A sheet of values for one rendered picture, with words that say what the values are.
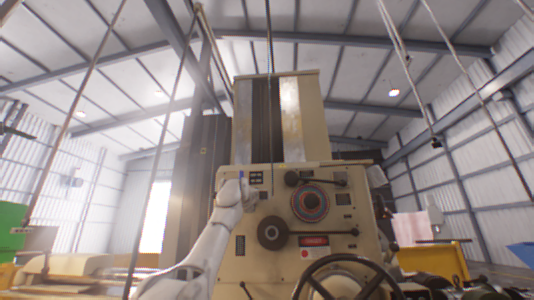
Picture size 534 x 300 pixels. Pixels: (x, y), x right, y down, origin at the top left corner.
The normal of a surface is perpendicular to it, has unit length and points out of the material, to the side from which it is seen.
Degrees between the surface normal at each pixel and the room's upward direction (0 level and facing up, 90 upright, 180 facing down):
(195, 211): 90
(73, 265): 90
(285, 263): 90
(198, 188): 90
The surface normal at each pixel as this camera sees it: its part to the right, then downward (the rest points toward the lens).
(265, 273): -0.09, -0.43
